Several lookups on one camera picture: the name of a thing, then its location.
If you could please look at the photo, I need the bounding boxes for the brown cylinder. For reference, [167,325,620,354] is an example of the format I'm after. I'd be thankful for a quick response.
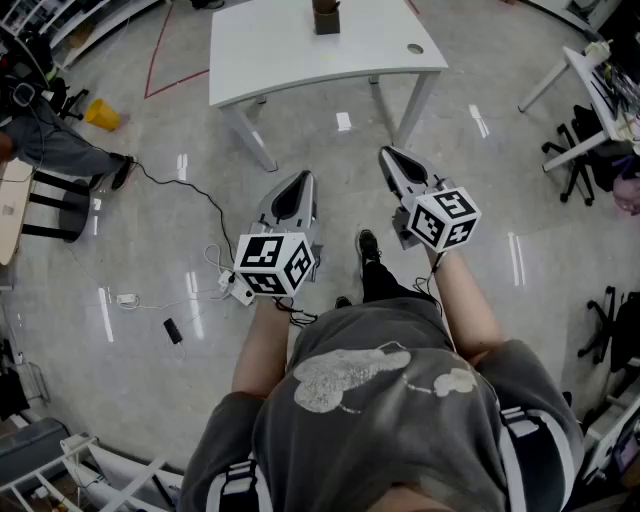
[312,0,342,36]

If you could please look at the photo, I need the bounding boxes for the white desk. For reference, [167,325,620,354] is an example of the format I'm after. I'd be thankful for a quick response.
[517,44,640,174]

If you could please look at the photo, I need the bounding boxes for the black white shoulder strap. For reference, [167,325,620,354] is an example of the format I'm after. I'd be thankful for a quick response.
[497,405,584,512]
[205,458,274,512]

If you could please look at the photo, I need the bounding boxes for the white table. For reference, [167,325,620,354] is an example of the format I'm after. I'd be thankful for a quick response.
[208,0,450,174]

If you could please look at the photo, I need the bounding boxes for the black stool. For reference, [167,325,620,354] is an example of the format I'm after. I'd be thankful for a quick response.
[20,169,93,245]

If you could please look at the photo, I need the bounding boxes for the person's grey t-shirt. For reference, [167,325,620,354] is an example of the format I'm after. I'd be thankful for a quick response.
[177,297,586,512]

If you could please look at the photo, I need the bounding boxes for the person's black trousers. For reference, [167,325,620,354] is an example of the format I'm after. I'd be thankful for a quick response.
[360,259,444,307]

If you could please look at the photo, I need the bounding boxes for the white cable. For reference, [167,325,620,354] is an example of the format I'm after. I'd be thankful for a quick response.
[203,243,237,281]

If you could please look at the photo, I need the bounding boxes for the black office chair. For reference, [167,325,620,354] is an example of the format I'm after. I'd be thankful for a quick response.
[48,76,91,122]
[541,104,624,208]
[576,285,640,374]

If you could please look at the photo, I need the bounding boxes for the white metal rack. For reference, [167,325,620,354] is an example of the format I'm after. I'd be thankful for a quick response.
[0,433,169,512]

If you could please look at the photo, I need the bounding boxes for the white power strip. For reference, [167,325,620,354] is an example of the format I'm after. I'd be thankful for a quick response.
[217,269,257,307]

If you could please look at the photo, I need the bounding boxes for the long black floor cable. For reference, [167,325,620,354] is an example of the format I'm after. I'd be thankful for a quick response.
[130,158,238,262]

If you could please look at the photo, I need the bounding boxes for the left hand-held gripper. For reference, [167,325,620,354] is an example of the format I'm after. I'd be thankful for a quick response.
[233,170,323,299]

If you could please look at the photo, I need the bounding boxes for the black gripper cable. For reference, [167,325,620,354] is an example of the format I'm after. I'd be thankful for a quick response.
[413,251,447,317]
[271,295,319,329]

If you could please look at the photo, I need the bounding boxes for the person's left forearm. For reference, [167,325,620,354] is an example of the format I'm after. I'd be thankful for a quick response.
[231,295,292,400]

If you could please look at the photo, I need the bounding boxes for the person's right forearm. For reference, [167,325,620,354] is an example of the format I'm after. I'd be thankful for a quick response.
[427,248,504,362]

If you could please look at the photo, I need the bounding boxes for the yellow bucket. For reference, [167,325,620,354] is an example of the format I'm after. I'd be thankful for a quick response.
[83,98,123,133]

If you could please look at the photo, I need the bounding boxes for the black power bank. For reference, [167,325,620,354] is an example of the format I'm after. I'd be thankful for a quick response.
[162,317,184,347]

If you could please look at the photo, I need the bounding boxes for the round wooden table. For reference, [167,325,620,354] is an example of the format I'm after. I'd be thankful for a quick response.
[0,158,36,267]

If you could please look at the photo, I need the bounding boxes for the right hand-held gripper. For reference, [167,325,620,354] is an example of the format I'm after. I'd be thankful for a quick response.
[378,145,483,254]

